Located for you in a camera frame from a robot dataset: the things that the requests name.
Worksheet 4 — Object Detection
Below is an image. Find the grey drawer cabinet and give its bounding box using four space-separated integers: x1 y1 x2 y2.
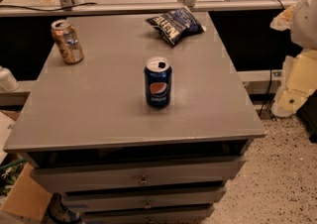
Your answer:
5 12 265 224

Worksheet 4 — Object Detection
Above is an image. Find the top drawer knob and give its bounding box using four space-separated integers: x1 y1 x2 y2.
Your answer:
139 175 149 186

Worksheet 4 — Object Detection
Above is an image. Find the grey metal railing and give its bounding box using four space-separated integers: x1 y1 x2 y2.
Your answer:
0 0 297 17

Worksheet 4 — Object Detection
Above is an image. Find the orange soda can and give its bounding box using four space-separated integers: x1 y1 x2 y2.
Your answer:
51 19 84 64

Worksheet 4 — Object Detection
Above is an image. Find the cardboard box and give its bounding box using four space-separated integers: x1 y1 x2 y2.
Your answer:
0 164 53 224

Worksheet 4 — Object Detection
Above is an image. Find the black hanging cable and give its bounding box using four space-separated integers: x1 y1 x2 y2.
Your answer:
258 68 275 117

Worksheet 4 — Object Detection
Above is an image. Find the blue chip bag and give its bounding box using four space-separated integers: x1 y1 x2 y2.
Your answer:
146 7 206 47

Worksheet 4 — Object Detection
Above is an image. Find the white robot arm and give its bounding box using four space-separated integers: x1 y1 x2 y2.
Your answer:
270 0 317 117

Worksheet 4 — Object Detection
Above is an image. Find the blue Pepsi can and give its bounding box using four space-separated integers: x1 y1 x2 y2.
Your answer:
144 56 172 108

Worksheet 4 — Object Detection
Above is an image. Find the drawer knob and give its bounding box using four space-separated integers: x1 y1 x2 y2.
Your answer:
139 175 149 186
144 201 152 209

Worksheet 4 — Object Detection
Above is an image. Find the middle drawer knob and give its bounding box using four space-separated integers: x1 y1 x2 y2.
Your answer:
144 201 152 209

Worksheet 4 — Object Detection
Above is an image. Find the black cable on rail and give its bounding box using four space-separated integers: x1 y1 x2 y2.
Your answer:
0 1 97 12

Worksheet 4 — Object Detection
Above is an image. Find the white cylinder at left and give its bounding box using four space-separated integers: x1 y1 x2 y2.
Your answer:
0 66 19 91

